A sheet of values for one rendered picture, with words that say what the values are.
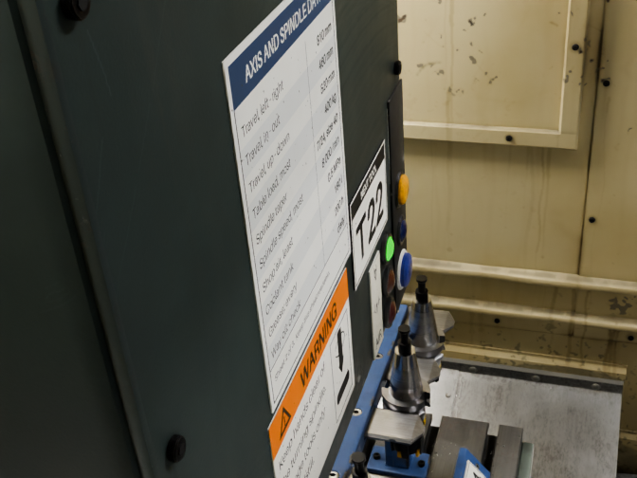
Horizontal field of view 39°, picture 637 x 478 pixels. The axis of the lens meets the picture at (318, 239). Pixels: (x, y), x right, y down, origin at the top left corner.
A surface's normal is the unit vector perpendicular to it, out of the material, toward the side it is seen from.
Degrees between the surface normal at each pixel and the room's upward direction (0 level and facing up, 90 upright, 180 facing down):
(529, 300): 90
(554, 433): 24
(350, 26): 90
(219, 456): 90
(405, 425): 0
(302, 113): 90
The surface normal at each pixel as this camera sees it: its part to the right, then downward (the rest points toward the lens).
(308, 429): 0.95, 0.10
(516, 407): -0.19, -0.55
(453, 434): -0.07, -0.84
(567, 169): -0.29, 0.53
